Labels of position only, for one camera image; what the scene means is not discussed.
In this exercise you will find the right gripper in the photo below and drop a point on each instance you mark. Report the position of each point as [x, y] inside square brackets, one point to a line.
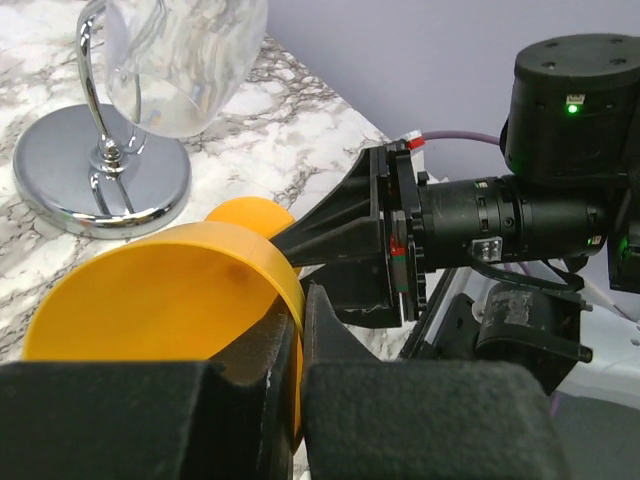
[375, 208]

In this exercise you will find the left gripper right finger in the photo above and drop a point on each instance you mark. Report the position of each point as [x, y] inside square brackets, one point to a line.
[364, 418]

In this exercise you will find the yellow plastic wine glass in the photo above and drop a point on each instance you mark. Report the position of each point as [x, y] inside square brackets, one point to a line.
[184, 293]

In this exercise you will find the chrome wine glass rack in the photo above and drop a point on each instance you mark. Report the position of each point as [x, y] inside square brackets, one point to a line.
[89, 171]

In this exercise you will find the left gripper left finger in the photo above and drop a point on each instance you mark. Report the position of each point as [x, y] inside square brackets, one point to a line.
[230, 417]

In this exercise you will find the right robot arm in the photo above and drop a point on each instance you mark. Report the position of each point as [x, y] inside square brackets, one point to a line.
[488, 268]

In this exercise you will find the clear wine glass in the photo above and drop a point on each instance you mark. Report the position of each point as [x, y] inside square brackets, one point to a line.
[173, 65]

